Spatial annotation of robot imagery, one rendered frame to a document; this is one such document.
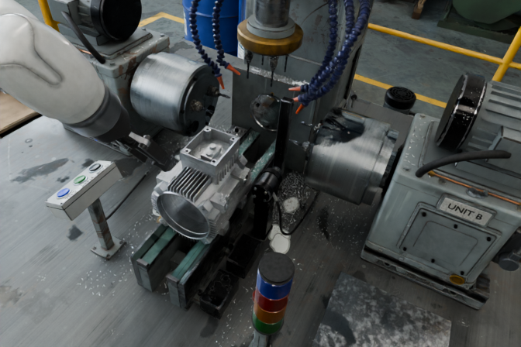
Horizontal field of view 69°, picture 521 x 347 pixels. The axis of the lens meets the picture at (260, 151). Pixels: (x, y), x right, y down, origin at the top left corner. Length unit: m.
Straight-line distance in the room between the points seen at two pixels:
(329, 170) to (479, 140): 0.35
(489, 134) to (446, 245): 0.30
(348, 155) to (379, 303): 0.36
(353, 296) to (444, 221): 0.28
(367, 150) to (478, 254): 0.36
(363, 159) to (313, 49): 0.43
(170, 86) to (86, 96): 0.63
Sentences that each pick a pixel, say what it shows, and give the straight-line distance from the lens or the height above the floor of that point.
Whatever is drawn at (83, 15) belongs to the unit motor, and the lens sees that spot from 1.34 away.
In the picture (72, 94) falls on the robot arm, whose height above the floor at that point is 1.47.
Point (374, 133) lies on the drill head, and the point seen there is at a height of 1.16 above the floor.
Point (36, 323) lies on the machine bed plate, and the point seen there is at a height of 0.80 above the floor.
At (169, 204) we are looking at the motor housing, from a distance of 1.04.
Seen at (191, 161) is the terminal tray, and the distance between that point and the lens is 0.94.
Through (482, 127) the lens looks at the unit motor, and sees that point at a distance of 0.94.
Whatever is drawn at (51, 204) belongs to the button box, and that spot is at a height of 1.06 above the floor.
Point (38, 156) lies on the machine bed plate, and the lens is 1.57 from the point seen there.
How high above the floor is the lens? 1.77
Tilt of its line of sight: 42 degrees down
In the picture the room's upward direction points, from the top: 5 degrees clockwise
